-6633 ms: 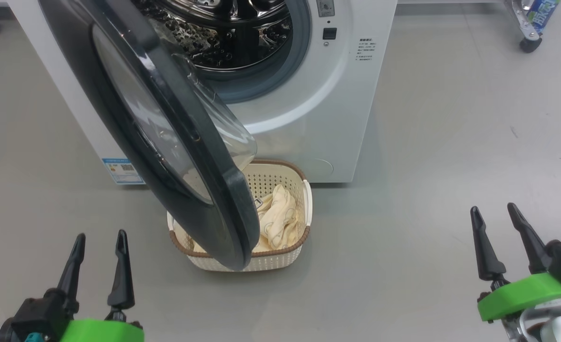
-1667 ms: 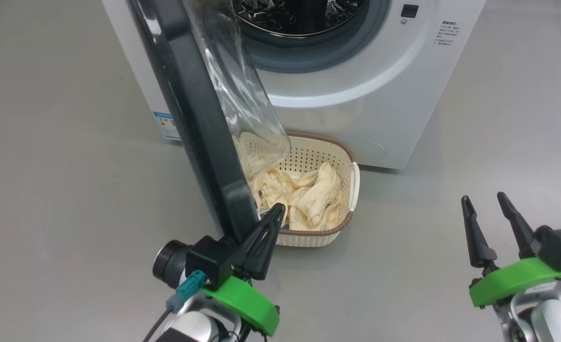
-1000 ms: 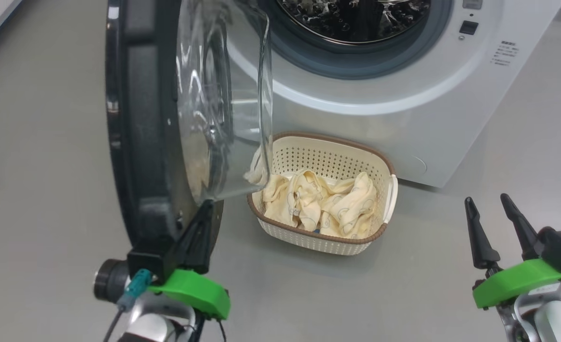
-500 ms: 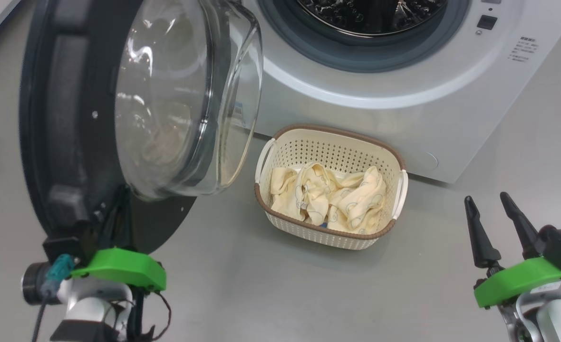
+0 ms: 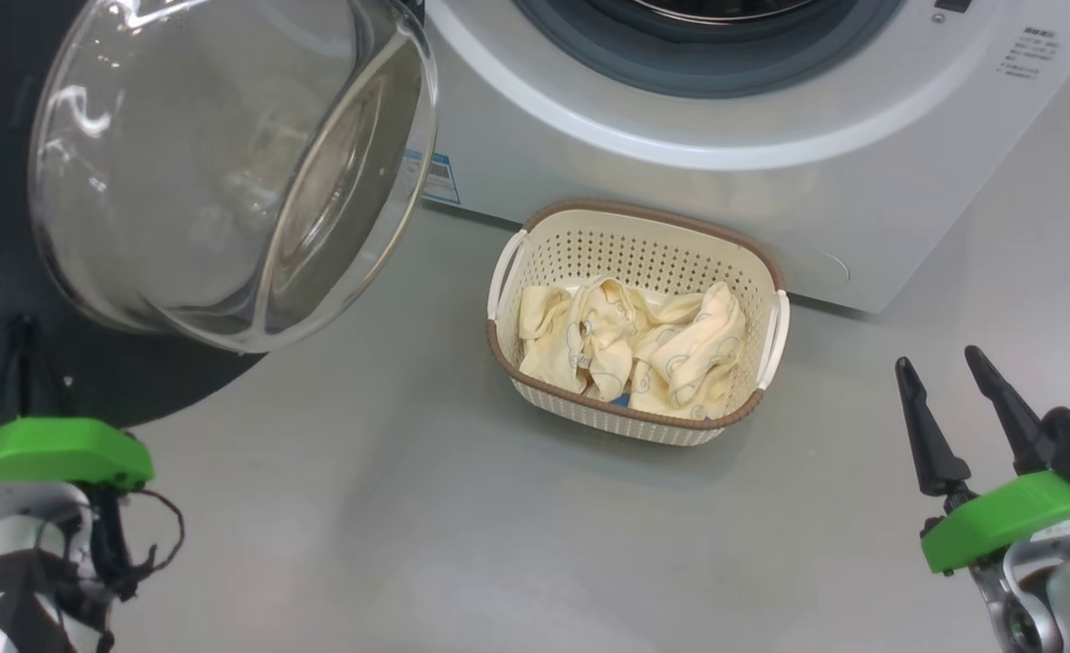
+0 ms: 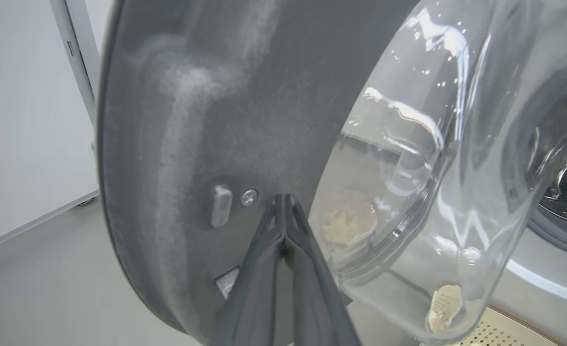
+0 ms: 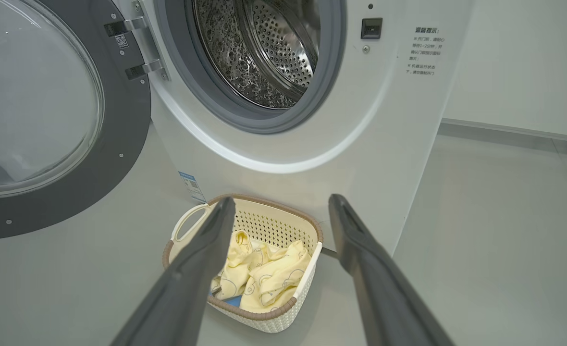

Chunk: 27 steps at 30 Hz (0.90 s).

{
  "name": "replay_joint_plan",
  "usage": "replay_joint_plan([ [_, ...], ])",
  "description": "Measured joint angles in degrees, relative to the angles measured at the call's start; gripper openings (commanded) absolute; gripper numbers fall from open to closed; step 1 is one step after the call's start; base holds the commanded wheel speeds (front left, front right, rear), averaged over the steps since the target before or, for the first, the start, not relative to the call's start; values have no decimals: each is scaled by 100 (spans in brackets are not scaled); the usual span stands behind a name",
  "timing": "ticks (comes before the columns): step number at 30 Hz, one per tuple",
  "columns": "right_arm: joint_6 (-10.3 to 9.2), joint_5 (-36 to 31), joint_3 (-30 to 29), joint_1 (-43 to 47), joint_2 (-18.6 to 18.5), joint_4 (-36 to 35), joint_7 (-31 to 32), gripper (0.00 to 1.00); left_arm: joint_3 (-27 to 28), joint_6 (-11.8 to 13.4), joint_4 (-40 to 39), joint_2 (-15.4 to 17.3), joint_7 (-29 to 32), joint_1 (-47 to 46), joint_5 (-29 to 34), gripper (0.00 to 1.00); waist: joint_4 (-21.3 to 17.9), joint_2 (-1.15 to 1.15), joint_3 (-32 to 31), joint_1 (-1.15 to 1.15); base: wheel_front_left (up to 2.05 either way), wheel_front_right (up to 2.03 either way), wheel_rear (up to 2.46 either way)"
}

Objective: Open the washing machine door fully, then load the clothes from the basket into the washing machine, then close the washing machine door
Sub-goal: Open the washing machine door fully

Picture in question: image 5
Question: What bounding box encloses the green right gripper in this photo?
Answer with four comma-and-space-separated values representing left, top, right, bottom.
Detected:
894, 344, 1070, 575

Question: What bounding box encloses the cream perforated laundry basket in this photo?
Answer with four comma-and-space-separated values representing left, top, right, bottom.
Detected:
486, 200, 790, 448

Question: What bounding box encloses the white front-load washing machine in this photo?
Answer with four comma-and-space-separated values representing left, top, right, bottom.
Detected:
419, 0, 1070, 315

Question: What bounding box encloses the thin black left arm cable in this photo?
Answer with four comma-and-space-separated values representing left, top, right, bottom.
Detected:
41, 488, 188, 627

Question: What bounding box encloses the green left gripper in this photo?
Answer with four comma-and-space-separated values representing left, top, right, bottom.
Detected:
0, 312, 156, 496

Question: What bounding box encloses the blue energy label sticker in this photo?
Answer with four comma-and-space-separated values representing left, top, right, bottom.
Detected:
421, 150, 462, 208

